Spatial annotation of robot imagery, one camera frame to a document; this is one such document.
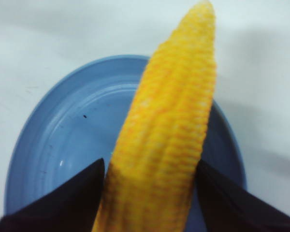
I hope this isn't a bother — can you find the yellow corn cob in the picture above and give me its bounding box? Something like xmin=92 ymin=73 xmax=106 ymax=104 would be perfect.
xmin=92 ymin=0 xmax=217 ymax=232

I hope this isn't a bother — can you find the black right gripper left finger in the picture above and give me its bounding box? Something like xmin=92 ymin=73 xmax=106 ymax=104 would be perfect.
xmin=0 ymin=159 xmax=104 ymax=232

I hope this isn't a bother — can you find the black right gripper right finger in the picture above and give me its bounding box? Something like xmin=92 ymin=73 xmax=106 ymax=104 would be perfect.
xmin=197 ymin=161 xmax=290 ymax=232

